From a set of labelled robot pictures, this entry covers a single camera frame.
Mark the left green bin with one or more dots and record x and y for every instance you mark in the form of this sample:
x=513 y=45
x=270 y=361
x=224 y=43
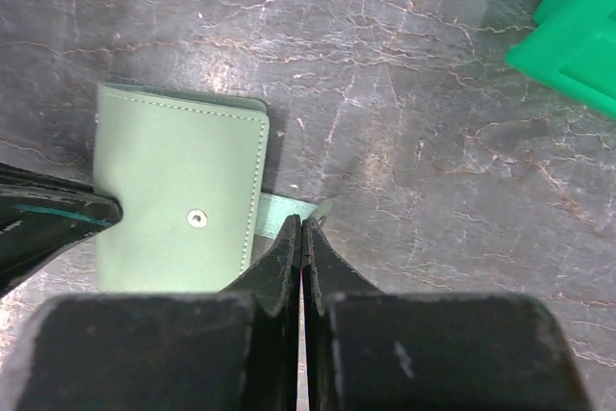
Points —
x=572 y=50

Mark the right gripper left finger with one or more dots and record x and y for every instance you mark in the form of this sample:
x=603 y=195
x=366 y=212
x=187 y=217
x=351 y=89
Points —
x=231 y=350

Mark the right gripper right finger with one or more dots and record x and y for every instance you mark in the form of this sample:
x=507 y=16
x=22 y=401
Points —
x=372 y=350

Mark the light green card holder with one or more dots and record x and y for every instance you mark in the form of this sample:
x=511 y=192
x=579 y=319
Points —
x=187 y=169

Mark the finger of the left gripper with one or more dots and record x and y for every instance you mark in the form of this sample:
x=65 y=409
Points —
x=43 y=216

